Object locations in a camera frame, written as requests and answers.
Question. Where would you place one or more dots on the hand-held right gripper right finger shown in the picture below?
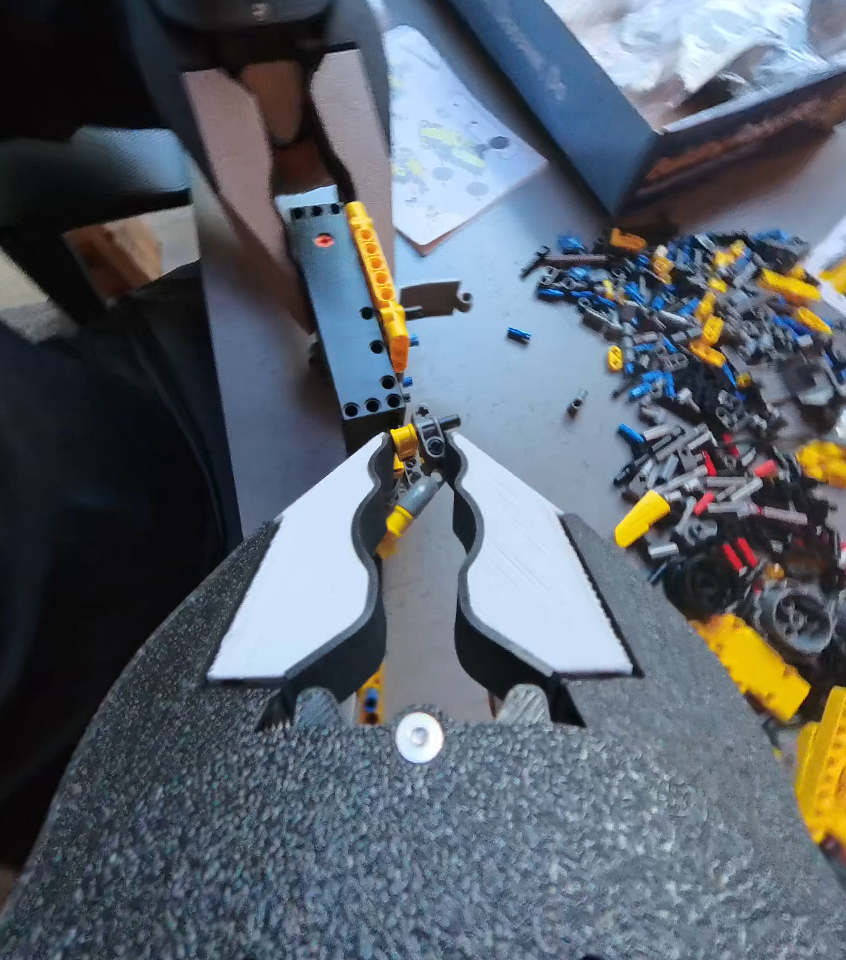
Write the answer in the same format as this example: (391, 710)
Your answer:
(535, 585)

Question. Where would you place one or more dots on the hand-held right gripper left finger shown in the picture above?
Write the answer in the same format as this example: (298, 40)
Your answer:
(303, 585)

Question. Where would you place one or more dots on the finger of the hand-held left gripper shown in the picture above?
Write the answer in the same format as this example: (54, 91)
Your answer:
(235, 157)
(359, 135)

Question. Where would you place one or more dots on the yellow black toy vehicle model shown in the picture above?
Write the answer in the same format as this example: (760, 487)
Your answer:
(340, 322)

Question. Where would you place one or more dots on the grey elbow connector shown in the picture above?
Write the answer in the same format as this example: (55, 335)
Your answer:
(577, 403)

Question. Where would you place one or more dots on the grey desk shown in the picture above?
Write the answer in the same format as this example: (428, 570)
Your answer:
(505, 450)

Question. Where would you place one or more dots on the person's left hand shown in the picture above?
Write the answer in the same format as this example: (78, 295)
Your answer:
(280, 97)

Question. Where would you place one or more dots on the instruction booklet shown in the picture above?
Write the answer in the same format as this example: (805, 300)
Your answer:
(453, 135)

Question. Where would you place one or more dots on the yellow wedge panel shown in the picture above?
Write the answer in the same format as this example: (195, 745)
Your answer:
(640, 519)

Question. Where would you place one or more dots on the yellow curved panel with pins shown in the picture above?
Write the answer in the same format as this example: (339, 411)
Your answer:
(372, 697)

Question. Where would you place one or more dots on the black tyre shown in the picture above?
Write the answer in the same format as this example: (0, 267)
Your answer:
(704, 585)

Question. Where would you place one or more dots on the blue cardboard box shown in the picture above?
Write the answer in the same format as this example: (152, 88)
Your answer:
(580, 97)

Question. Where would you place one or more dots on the person's dark clothed legs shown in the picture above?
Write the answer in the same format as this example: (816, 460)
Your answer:
(55, 562)

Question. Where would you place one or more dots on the single blue pin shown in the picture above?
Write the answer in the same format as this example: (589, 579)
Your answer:
(519, 335)

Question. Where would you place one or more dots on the pile of small building pieces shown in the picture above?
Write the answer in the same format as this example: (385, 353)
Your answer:
(730, 412)

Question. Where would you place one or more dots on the heap of yellow beams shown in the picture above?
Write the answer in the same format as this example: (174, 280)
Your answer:
(843, 750)

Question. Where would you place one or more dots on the crumpled white plastic bag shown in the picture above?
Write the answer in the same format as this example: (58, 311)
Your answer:
(730, 45)

